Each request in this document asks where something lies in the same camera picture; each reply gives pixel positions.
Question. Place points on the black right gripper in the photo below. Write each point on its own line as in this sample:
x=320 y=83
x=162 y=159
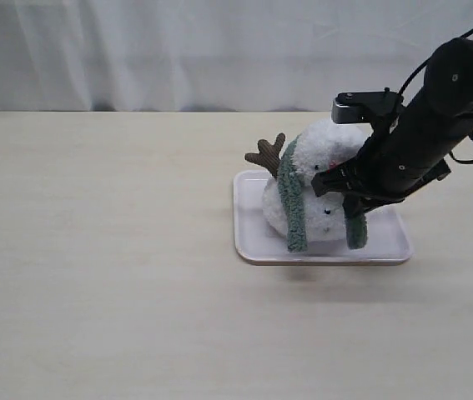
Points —
x=398 y=165

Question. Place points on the green fuzzy scarf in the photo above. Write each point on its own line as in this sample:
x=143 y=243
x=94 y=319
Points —
x=309 y=217

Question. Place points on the white plush snowman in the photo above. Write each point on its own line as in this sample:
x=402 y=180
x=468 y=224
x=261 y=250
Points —
x=330 y=142

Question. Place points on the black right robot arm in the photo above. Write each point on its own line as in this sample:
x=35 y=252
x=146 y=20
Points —
x=445 y=98

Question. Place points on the white square tray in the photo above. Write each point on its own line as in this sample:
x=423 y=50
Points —
x=259 y=244

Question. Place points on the white backdrop curtain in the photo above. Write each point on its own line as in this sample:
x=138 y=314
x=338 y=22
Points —
x=187 y=56

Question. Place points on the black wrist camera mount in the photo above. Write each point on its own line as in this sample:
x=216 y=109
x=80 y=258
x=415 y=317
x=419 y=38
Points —
x=364 y=107

